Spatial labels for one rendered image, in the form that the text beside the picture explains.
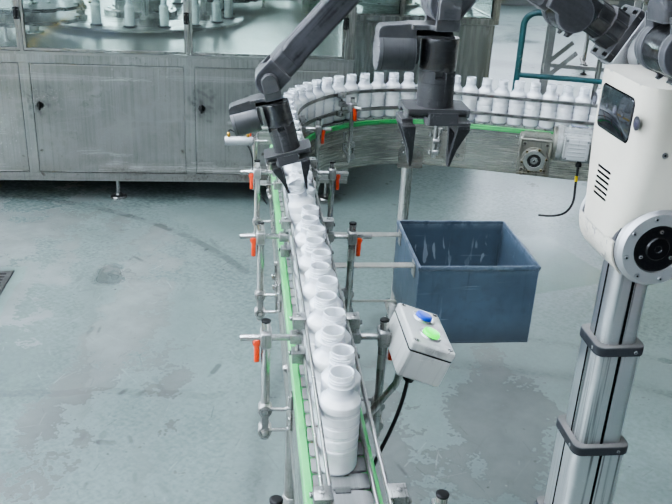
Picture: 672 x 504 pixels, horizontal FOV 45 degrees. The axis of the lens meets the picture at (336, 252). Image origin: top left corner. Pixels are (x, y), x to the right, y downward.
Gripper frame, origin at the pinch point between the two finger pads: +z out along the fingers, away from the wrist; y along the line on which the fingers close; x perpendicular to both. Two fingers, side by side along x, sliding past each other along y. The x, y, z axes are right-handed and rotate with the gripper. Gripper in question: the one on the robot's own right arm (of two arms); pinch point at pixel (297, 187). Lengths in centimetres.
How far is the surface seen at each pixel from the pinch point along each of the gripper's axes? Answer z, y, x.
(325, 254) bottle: 4.4, -2.7, 28.3
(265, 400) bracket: 21, 14, 46
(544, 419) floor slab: 141, -67, -77
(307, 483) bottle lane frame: 18, 8, 74
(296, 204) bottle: 3.0, 1.0, 2.3
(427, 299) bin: 41.0, -24.5, -10.2
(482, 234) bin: 42, -47, -41
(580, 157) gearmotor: 51, -99, -101
